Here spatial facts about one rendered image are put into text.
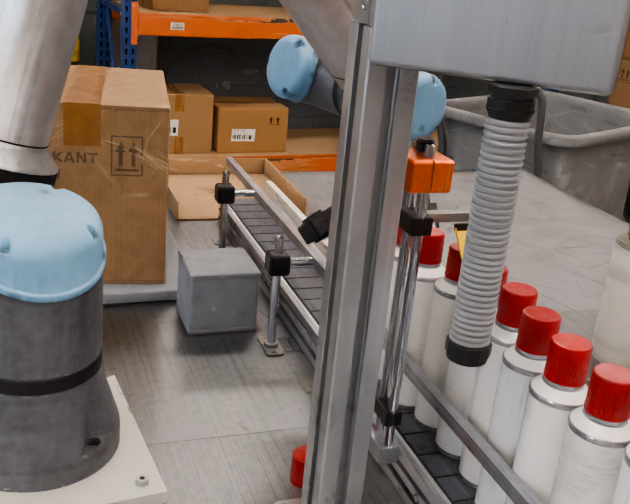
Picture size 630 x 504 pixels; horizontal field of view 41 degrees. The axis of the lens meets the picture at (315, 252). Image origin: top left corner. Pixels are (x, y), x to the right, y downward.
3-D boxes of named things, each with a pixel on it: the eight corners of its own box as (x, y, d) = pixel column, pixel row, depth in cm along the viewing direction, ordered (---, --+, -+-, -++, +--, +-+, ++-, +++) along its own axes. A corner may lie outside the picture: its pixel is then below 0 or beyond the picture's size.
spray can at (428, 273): (434, 409, 96) (462, 239, 89) (391, 412, 95) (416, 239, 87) (417, 385, 101) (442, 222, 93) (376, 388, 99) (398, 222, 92)
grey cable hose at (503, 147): (497, 367, 65) (550, 91, 57) (456, 371, 63) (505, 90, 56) (475, 346, 68) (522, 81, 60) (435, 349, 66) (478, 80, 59)
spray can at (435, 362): (470, 425, 93) (502, 251, 86) (436, 438, 90) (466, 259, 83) (437, 403, 97) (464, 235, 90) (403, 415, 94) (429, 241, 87)
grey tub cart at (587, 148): (508, 256, 404) (546, 52, 370) (632, 303, 363) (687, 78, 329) (385, 298, 344) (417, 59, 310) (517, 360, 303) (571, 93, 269)
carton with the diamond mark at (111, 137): (165, 284, 128) (170, 107, 119) (-4, 284, 123) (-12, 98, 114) (159, 218, 156) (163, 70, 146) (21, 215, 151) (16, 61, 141)
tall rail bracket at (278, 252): (313, 348, 118) (325, 237, 112) (263, 352, 115) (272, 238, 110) (306, 338, 121) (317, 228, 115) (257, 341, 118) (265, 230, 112)
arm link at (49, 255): (-10, 397, 67) (-17, 240, 62) (-63, 325, 77) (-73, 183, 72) (128, 361, 75) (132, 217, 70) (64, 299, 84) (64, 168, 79)
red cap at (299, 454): (293, 490, 88) (295, 463, 87) (286, 470, 91) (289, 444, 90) (324, 488, 89) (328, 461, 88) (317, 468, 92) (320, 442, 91)
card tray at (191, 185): (305, 218, 170) (307, 199, 169) (176, 221, 161) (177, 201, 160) (264, 174, 196) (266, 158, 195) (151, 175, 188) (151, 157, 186)
